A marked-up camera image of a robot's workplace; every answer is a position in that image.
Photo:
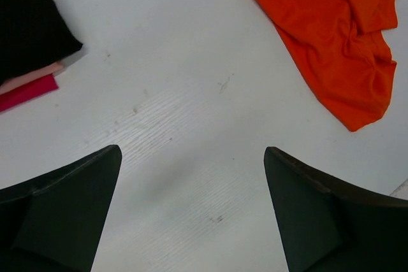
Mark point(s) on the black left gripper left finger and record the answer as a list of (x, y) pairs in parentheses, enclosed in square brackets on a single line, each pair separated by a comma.
[(54, 222)]

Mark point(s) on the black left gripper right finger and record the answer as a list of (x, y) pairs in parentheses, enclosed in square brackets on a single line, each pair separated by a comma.
[(327, 224)]

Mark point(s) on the orange t shirt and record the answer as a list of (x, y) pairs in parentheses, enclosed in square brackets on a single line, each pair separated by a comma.
[(339, 49)]

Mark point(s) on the magenta folded t shirt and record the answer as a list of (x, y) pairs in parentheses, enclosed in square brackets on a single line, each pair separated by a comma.
[(28, 92)]

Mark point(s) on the light pink folded t shirt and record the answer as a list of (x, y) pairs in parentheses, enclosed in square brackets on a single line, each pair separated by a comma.
[(19, 81)]

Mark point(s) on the black folded t shirt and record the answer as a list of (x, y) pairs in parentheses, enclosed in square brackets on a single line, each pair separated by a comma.
[(33, 35)]

